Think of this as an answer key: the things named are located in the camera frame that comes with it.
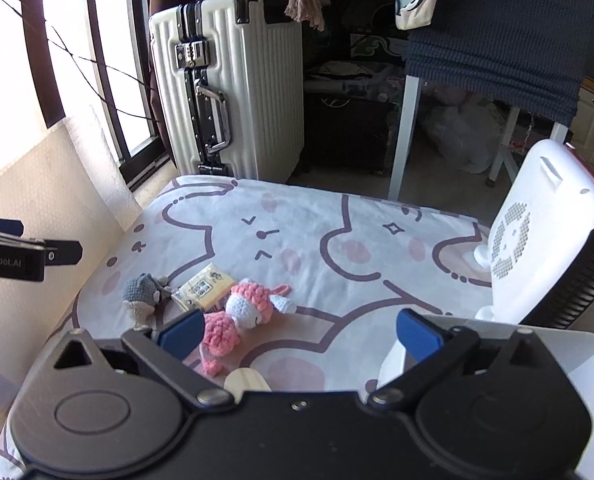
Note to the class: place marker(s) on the translucent plastic bag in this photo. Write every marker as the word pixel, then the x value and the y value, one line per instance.
pixel 457 135

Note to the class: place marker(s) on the white ribbed suitcase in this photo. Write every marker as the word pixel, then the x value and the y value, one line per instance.
pixel 257 85

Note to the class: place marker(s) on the dark window frame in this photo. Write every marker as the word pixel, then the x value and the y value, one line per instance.
pixel 142 170

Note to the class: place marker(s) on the yellow tissue pack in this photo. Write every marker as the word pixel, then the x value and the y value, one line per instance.
pixel 204 287

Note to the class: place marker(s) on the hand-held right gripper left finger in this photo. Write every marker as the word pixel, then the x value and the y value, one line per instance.
pixel 183 332

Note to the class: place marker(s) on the blue knitted cloth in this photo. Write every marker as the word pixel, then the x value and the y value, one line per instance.
pixel 502 35

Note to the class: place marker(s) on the white cardboard box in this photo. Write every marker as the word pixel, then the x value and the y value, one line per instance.
pixel 584 360

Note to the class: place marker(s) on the white electric heater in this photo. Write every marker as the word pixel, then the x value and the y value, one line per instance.
pixel 552 220

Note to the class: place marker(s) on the oval wooden block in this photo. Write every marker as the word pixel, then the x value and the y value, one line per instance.
pixel 247 382

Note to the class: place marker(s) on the pink crochet doll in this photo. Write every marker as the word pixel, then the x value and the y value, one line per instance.
pixel 249 310

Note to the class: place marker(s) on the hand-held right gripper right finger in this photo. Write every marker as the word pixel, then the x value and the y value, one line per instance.
pixel 417 335

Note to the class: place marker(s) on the beige padded panel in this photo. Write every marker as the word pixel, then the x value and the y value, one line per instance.
pixel 52 185

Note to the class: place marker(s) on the grey crochet toy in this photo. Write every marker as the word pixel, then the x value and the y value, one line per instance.
pixel 139 290

